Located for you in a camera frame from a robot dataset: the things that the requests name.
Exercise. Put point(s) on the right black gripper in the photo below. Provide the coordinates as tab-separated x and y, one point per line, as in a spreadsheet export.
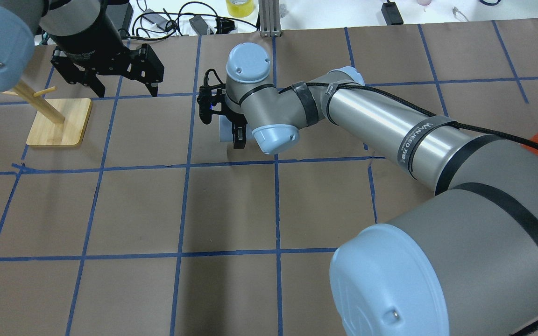
238	135

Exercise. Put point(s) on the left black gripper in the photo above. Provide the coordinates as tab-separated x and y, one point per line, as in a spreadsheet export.
88	45

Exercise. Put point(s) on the white paper cup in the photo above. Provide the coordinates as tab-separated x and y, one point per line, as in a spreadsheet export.
225	129

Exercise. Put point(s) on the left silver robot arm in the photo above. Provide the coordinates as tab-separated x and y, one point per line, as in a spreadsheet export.
20	19

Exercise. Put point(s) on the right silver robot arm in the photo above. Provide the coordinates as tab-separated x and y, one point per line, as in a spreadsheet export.
457	251

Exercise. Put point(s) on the wooden mug stand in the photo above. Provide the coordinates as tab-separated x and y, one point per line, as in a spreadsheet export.
59	122

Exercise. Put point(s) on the yellow tape roll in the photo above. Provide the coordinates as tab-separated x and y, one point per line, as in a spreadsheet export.
240	8

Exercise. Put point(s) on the black power adapter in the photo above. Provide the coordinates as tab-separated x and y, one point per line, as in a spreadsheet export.
391	14

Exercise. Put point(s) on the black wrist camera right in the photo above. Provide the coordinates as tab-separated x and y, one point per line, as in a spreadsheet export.
205	103

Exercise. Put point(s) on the black power brick with cables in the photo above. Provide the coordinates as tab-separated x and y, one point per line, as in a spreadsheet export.
192	18

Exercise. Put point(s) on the aluminium frame post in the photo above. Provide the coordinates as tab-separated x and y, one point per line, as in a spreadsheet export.
269	18

